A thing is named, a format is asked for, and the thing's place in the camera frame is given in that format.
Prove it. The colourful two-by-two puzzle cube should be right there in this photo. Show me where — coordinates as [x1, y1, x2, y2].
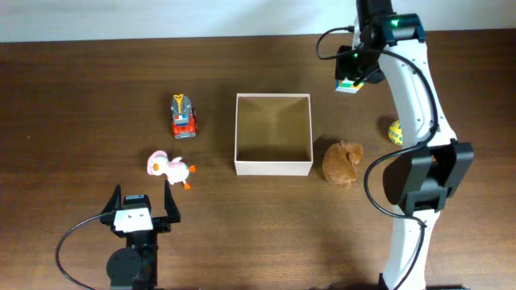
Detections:
[335, 80, 364, 93]

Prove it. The red grey toy fire truck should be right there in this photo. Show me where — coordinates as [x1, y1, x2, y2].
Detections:
[170, 93, 198, 139]

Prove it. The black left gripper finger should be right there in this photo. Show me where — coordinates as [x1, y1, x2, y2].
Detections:
[102, 184, 122, 213]
[164, 180, 181, 223]

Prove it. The white pink duck toy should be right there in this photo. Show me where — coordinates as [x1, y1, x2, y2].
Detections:
[147, 151, 197, 190]

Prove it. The pink open cardboard box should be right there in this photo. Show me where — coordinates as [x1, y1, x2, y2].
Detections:
[234, 93, 314, 176]

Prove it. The brown plush toy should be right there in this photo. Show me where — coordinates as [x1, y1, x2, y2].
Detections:
[322, 140, 364, 189]

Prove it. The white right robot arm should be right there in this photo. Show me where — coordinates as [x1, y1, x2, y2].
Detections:
[335, 1, 474, 289]

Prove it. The yellow ball with blue letters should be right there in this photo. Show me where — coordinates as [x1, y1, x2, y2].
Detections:
[388, 120, 403, 146]

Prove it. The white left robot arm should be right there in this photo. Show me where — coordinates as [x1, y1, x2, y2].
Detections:
[100, 181, 181, 290]

